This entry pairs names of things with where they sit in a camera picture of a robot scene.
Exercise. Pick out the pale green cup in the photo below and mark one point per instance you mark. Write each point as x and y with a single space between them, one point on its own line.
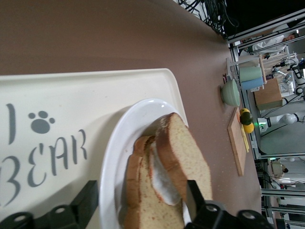
250 73

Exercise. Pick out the wooden cutting board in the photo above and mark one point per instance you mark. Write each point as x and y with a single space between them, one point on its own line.
237 148

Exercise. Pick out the yellow plastic fork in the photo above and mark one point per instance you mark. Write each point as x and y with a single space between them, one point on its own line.
243 139

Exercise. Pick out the white round plate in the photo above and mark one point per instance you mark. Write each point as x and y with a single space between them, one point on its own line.
114 155

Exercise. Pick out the cream bear print tray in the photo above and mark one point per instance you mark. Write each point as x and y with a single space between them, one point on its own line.
71 95

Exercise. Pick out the brown bread slice sandwich lid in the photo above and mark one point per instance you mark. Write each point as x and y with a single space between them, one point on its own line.
186 152

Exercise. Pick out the pale green bowl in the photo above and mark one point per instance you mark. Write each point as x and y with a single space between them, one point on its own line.
230 93

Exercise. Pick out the dark green avocado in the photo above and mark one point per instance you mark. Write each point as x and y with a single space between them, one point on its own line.
246 118

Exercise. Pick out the brown bread slice under egg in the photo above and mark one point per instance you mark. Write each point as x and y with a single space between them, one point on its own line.
147 205

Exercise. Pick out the fried egg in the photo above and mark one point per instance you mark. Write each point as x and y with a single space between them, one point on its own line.
163 183

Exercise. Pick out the yellow plastic knife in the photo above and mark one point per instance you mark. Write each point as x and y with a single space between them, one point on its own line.
247 146

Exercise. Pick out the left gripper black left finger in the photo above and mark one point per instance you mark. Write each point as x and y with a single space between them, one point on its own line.
87 198

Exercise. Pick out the person in white coat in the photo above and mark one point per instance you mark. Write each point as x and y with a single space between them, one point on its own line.
289 37

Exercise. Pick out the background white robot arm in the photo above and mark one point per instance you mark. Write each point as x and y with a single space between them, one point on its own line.
286 118
299 82

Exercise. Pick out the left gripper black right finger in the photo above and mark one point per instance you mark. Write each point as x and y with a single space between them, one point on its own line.
194 198

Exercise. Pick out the brown cardboard box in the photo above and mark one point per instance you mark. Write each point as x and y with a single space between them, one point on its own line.
268 95

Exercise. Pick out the yellow lemon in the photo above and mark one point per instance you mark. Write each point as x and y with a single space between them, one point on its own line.
249 128
244 111

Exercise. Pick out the aluminium cell frame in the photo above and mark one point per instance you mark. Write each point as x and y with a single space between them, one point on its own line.
234 51

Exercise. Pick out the orange fruit slice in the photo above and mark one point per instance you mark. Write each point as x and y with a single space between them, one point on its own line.
239 117

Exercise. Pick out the light wooden dowel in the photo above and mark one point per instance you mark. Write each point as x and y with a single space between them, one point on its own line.
262 70

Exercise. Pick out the light blue cup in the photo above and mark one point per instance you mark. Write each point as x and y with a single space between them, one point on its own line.
252 84

